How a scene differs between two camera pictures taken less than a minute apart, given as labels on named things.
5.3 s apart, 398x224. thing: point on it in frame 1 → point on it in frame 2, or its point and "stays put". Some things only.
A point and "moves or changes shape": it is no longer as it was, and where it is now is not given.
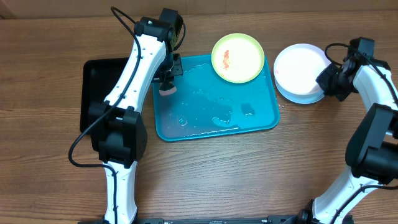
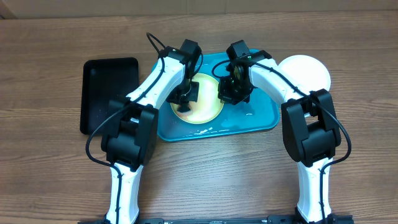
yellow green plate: [237, 58] moves or changes shape
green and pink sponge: [166, 88] moves or changes shape
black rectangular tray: [99, 75] stays put
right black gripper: [339, 93] → [226, 96]
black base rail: [278, 219] stays put
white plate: [297, 66] moves or changes shape
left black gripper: [178, 71] → [171, 98]
